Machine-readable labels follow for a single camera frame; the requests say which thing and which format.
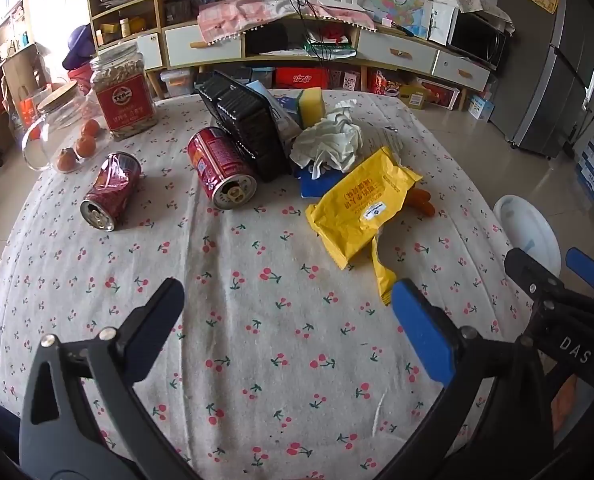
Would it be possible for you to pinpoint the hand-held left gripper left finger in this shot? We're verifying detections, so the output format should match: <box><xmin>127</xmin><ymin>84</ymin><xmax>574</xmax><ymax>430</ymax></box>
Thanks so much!
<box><xmin>19</xmin><ymin>277</ymin><xmax>192</xmax><ymax>480</ymax></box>

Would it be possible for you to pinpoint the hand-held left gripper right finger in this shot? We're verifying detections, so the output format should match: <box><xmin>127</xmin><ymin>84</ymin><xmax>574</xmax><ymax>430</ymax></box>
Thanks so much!
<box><xmin>377</xmin><ymin>280</ymin><xmax>556</xmax><ymax>480</ymax></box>

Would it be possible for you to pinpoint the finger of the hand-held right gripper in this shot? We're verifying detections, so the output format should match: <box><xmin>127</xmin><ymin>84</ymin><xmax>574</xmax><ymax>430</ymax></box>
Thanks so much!
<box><xmin>504</xmin><ymin>247</ymin><xmax>594</xmax><ymax>377</ymax></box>
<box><xmin>566</xmin><ymin>247</ymin><xmax>594</xmax><ymax>306</ymax></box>

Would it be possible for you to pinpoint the white round stool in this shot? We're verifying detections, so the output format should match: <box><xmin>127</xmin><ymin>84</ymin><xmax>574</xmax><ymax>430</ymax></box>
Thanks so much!
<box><xmin>493</xmin><ymin>195</ymin><xmax>562</xmax><ymax>277</ymax></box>

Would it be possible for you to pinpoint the white tissue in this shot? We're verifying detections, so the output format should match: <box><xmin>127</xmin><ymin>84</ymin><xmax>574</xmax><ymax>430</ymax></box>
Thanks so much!
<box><xmin>289</xmin><ymin>100</ymin><xmax>364</xmax><ymax>180</ymax></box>

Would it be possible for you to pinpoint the crushed red can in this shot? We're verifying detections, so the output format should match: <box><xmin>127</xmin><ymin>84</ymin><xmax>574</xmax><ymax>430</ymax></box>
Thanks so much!
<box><xmin>80</xmin><ymin>151</ymin><xmax>142</xmax><ymax>232</ymax></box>

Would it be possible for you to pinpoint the yellow snack packet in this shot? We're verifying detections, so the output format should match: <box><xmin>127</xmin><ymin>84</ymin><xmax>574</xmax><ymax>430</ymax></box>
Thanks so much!
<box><xmin>305</xmin><ymin>146</ymin><xmax>424</xmax><ymax>307</ymax></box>

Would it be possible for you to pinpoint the red drink can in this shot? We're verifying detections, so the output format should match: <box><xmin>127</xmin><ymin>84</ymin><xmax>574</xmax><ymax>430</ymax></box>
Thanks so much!
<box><xmin>187</xmin><ymin>127</ymin><xmax>258</xmax><ymax>211</ymax></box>

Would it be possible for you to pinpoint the blue white small box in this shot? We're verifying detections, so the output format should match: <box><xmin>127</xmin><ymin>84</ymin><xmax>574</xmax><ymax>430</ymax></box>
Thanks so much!
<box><xmin>467</xmin><ymin>94</ymin><xmax>495</xmax><ymax>122</ymax></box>

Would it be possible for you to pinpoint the blue almond print carton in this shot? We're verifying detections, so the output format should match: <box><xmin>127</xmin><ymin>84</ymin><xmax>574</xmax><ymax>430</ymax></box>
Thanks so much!
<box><xmin>298</xmin><ymin>166</ymin><xmax>346</xmax><ymax>201</ymax></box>

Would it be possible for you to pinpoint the wide red gift box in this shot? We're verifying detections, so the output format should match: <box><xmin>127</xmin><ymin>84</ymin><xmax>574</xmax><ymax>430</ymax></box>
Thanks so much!
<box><xmin>422</xmin><ymin>80</ymin><xmax>462</xmax><ymax>110</ymax></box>

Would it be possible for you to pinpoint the black plastic tray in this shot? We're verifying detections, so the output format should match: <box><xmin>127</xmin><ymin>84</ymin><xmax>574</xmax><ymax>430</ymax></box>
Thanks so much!
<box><xmin>195</xmin><ymin>70</ymin><xmax>294</xmax><ymax>183</ymax></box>

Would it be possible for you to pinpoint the yellow cardboard box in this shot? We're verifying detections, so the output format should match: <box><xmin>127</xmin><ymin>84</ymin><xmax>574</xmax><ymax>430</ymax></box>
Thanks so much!
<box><xmin>399</xmin><ymin>82</ymin><xmax>432</xmax><ymax>110</ymax></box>

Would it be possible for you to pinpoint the grey refrigerator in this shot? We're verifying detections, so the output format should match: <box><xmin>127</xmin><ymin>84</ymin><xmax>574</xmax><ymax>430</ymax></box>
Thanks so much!
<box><xmin>489</xmin><ymin>0</ymin><xmax>594</xmax><ymax>157</ymax></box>

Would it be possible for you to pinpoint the glass pitcher with wooden lid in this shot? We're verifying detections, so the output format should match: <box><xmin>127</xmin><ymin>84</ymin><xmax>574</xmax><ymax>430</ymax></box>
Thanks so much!
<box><xmin>22</xmin><ymin>81</ymin><xmax>95</xmax><ymax>173</ymax></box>

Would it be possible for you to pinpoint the glass jar red label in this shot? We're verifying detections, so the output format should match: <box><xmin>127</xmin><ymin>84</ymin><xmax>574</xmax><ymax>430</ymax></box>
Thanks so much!
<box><xmin>89</xmin><ymin>42</ymin><xmax>158</xmax><ymax>141</ymax></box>

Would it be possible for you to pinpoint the clear storage box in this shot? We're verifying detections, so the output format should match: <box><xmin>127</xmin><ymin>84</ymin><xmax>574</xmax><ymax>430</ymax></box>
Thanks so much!
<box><xmin>160</xmin><ymin>69</ymin><xmax>195</xmax><ymax>98</ymax></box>

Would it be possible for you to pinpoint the red printed box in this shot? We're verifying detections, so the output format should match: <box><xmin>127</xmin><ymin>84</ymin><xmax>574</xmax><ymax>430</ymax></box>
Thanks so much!
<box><xmin>367</xmin><ymin>70</ymin><xmax>408</xmax><ymax>97</ymax></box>

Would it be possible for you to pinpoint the black microwave oven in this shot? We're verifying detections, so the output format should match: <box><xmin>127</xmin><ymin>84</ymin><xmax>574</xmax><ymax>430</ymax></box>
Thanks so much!
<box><xmin>447</xmin><ymin>10</ymin><xmax>508</xmax><ymax>68</ymax></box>

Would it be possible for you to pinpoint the yellow green sponge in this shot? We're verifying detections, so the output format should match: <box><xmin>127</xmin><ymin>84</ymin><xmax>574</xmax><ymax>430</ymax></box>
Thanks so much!
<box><xmin>297</xmin><ymin>87</ymin><xmax>325</xmax><ymax>128</ymax></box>

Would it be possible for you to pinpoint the red flat box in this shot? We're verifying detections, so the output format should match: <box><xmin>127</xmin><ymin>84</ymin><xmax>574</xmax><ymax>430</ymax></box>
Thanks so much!
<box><xmin>275</xmin><ymin>67</ymin><xmax>330</xmax><ymax>90</ymax></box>

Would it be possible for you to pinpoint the purple hat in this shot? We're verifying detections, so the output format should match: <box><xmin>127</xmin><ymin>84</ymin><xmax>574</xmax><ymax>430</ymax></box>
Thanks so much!
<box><xmin>62</xmin><ymin>25</ymin><xmax>98</xmax><ymax>72</ymax></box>

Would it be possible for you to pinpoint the map print paper bag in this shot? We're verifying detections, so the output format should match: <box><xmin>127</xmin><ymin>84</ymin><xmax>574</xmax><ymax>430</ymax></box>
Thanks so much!
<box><xmin>361</xmin><ymin>0</ymin><xmax>435</xmax><ymax>41</ymax></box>

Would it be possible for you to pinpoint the long wooden drawer cabinet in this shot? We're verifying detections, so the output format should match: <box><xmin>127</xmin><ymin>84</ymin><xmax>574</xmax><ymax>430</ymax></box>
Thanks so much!
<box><xmin>163</xmin><ymin>15</ymin><xmax>492</xmax><ymax>111</ymax></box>

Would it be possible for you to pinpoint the wooden shelf unit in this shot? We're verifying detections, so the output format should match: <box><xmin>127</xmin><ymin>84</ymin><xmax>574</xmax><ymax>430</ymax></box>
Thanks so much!
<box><xmin>86</xmin><ymin>0</ymin><xmax>228</xmax><ymax>68</ymax></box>

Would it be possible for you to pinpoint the pink fringed cloth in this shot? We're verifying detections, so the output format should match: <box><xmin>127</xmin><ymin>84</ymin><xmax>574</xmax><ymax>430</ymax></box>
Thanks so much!
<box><xmin>197</xmin><ymin>0</ymin><xmax>378</xmax><ymax>43</ymax></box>

